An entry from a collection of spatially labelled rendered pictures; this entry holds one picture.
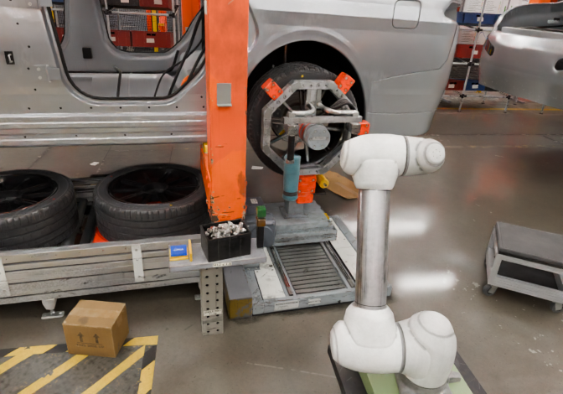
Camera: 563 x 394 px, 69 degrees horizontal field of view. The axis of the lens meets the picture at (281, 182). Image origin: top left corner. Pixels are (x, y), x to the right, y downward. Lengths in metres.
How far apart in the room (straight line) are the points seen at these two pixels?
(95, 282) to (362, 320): 1.40
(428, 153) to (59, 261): 1.71
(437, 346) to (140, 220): 1.49
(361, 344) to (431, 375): 0.25
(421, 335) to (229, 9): 1.35
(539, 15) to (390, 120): 3.24
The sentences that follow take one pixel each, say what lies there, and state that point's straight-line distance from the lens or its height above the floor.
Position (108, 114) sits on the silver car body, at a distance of 2.37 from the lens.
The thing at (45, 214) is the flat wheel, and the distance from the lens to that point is 2.38.
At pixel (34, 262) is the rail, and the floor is 0.34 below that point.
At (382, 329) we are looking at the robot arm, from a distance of 1.38.
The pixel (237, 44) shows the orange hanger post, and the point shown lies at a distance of 1.76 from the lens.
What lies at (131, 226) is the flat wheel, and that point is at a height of 0.41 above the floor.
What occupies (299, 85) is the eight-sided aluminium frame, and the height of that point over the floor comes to 1.10.
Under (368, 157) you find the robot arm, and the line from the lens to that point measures 1.30.
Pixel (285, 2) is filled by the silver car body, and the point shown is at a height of 1.49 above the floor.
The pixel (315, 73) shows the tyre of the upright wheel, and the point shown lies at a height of 1.15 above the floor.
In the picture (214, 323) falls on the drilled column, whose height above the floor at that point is 0.07.
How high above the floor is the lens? 1.53
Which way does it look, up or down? 24 degrees down
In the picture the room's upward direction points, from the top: 3 degrees clockwise
